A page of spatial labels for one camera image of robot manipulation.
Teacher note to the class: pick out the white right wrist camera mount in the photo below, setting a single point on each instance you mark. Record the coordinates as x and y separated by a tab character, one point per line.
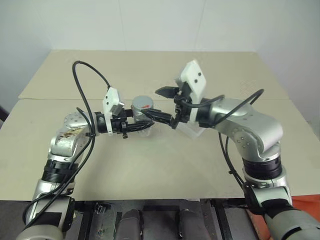
195	77

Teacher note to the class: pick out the silver jar lid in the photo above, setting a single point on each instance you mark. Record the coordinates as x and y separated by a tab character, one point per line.
142	102

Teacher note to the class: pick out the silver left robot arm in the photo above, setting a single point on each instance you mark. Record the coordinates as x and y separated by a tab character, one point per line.
63	145

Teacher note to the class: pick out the dark rounded shape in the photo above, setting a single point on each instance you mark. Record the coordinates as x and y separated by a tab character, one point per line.
130	225

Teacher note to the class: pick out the dark object at edge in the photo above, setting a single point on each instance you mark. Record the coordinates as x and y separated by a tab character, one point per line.
2	113

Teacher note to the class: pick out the clear plastic jar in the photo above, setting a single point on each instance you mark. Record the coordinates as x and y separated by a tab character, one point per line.
140	116

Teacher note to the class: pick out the black metal frame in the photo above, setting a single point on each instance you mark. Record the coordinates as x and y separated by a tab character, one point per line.
215	220

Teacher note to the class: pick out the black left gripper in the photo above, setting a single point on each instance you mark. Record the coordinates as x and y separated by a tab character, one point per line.
117	126

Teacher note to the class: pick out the clear plastic box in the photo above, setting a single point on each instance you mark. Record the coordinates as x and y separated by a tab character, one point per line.
192	132

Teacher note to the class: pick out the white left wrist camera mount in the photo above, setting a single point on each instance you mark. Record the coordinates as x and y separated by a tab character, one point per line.
110	103

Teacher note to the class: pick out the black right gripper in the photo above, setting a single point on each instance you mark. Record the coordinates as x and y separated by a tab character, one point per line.
180	112

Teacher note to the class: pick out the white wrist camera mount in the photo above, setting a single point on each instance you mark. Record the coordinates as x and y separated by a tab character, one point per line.
110	103
195	77

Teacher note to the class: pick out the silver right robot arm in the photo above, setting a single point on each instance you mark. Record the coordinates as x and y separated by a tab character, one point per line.
252	125

